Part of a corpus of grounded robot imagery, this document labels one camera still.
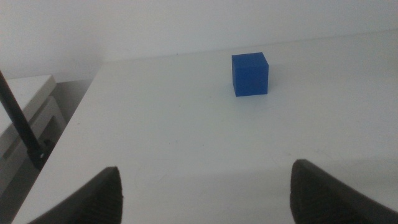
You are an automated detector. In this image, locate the white side cabinet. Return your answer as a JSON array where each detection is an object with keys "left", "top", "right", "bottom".
[{"left": 0, "top": 74, "right": 68, "bottom": 195}]

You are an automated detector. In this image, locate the blue cube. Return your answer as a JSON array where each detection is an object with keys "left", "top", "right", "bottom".
[{"left": 231, "top": 52, "right": 269, "bottom": 98}]

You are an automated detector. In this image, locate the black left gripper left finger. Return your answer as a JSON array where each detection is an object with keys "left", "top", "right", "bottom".
[{"left": 27, "top": 166, "right": 124, "bottom": 224}]

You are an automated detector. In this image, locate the black metal stand rod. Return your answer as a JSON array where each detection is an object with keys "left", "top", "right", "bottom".
[{"left": 0, "top": 70, "right": 54, "bottom": 170}]

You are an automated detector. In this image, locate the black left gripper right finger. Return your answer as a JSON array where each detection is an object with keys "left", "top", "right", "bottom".
[{"left": 289, "top": 159, "right": 398, "bottom": 224}]

